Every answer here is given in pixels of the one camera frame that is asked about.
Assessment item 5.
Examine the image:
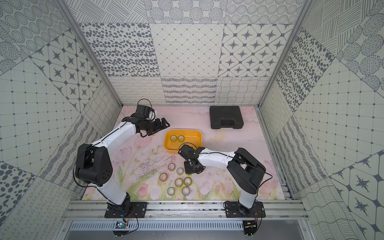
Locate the aluminium mounting rail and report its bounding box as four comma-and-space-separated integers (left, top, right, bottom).
62, 200, 309, 221

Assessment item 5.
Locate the yellow plastic storage box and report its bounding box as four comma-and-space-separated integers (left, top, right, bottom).
164, 129, 203, 154

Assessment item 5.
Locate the black plastic tool case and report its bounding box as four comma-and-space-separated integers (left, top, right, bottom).
209, 106, 244, 130

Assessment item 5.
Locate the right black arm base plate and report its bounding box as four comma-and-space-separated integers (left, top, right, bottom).
223, 201, 266, 218

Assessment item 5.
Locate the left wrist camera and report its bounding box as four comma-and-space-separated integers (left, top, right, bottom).
134, 105, 156, 120

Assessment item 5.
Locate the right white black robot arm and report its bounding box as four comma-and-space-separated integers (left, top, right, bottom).
178, 144, 267, 209

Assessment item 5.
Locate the right circuit board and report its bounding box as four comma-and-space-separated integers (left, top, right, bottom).
243, 221, 259, 237

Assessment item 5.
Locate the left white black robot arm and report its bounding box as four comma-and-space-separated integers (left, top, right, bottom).
73, 117, 170, 206

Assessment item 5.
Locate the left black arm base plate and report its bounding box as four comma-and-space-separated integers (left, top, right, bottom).
104, 202, 148, 219

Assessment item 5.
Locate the left green circuit board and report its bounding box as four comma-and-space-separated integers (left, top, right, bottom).
113, 221, 129, 237

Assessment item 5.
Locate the white slotted cable duct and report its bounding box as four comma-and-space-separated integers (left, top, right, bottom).
70, 220, 243, 231

